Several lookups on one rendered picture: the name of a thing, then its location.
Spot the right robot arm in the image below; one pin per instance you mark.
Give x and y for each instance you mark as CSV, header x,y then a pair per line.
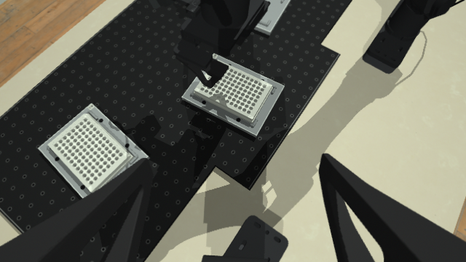
x,y
399,31

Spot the black perforated breadboard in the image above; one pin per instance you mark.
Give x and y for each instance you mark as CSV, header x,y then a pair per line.
x,y
129,72

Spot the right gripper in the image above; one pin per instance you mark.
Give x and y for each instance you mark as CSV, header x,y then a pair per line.
x,y
220,24

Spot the white rectangular plate holder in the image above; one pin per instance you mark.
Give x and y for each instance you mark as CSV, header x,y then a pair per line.
x,y
272,16

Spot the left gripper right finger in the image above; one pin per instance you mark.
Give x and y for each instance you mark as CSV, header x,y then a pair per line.
x,y
402,234

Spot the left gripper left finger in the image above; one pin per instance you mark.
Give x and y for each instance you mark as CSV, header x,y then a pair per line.
x,y
62,237

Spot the white well plate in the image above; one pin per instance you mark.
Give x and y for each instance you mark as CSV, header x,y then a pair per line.
x,y
81,147
243,95

